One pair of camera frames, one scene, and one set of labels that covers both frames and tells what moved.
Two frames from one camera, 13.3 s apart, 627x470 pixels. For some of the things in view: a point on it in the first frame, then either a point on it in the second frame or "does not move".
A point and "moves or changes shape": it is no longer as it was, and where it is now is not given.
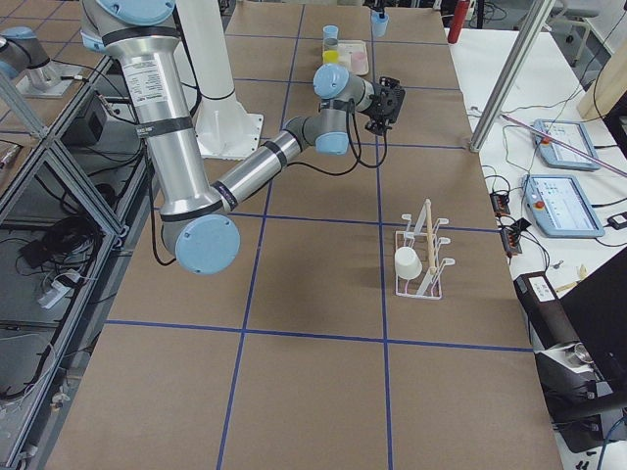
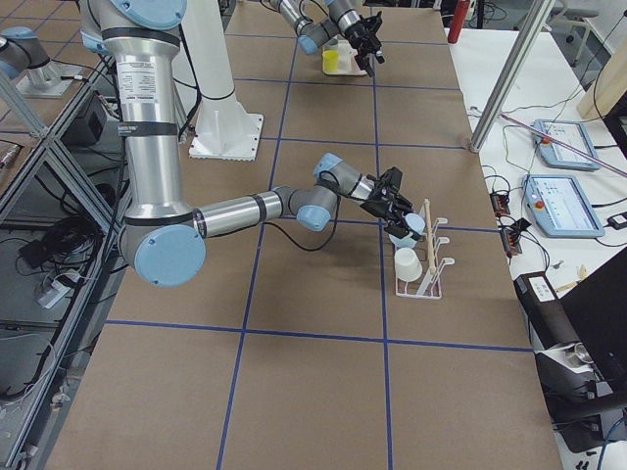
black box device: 550,322 does not move
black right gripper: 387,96 → 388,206
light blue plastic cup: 379,23 moves or changes shape
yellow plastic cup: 330,56 does not move
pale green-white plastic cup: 408,264 does not move
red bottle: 459,14 does not move
